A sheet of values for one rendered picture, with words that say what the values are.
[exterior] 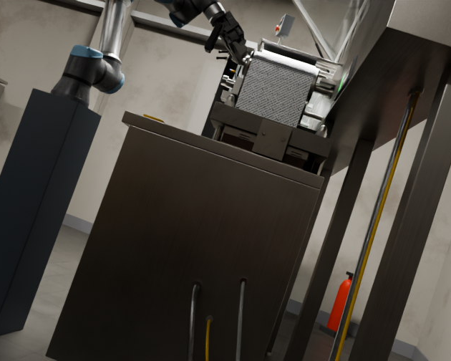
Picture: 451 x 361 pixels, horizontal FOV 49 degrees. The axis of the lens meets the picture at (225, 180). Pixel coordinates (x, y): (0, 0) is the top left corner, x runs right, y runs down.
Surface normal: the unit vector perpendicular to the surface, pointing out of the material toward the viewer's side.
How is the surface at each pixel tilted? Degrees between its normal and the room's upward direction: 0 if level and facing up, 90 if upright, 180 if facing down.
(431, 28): 90
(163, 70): 90
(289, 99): 90
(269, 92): 90
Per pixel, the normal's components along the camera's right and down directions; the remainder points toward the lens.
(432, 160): -0.06, -0.08
